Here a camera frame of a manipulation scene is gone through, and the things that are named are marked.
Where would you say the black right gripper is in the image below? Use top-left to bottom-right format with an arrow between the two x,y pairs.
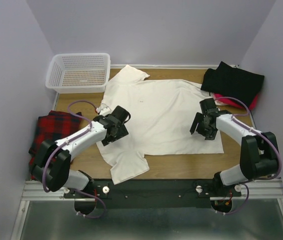
189,111 -> 218,141

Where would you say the white t shirt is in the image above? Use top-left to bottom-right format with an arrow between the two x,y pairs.
97,65 -> 224,185

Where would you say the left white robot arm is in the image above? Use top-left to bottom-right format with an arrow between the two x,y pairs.
30,105 -> 131,198

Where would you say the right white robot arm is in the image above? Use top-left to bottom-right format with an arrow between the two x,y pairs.
189,98 -> 282,197

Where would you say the black folded shirt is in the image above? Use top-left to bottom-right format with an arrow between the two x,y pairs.
201,61 -> 265,110

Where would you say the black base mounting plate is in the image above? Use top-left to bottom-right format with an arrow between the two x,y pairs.
63,177 -> 244,210

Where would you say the red plaid folded shirt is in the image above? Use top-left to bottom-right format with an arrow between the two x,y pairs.
28,110 -> 82,167

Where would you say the white perforated plastic basket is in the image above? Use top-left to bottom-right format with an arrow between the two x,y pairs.
45,53 -> 111,94

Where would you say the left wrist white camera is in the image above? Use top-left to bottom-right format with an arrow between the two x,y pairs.
95,103 -> 112,117

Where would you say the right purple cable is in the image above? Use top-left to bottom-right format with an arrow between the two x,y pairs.
212,96 -> 282,217

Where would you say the purple cable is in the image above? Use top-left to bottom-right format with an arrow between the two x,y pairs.
42,99 -> 107,220
212,96 -> 282,217

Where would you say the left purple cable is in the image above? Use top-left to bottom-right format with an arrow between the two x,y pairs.
42,99 -> 107,220

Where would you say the aluminium frame rail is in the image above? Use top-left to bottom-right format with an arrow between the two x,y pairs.
21,178 -> 283,202

